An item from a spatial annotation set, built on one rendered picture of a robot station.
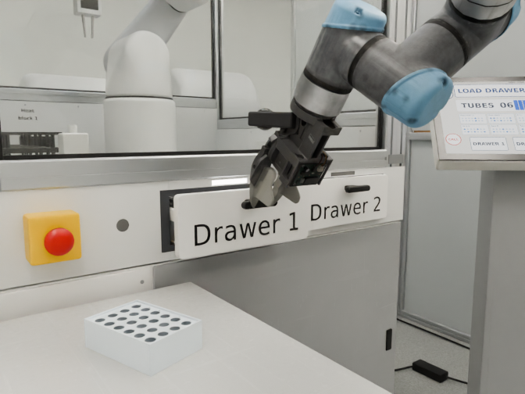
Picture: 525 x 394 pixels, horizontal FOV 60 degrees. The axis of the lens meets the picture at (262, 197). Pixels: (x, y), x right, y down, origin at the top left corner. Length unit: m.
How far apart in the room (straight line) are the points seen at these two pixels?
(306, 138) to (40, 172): 0.41
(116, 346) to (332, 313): 0.67
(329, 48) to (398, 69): 0.10
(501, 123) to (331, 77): 0.86
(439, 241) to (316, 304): 1.53
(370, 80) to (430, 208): 2.00
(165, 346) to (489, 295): 1.15
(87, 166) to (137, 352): 0.34
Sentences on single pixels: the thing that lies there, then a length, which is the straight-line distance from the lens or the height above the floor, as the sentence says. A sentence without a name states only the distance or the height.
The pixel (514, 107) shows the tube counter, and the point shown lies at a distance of 1.49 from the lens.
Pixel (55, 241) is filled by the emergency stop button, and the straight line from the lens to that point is 0.71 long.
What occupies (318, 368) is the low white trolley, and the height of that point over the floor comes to 0.76.
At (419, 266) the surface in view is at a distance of 2.65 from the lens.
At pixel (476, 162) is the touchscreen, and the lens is 1.34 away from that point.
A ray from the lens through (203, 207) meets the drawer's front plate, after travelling 0.79.
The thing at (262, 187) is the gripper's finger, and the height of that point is 0.94.
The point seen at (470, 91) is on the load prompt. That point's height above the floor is 1.15.
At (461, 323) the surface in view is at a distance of 2.59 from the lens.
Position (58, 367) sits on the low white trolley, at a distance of 0.61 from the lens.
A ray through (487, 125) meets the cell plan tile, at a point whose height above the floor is 1.05.
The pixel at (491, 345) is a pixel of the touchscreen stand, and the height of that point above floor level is 0.40.
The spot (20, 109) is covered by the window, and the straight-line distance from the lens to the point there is 0.78.
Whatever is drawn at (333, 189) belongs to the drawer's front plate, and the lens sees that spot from 1.05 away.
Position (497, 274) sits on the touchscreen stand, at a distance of 1.52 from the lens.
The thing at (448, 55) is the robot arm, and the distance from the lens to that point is 0.62.
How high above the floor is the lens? 1.03
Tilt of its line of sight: 8 degrees down
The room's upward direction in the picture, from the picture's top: straight up
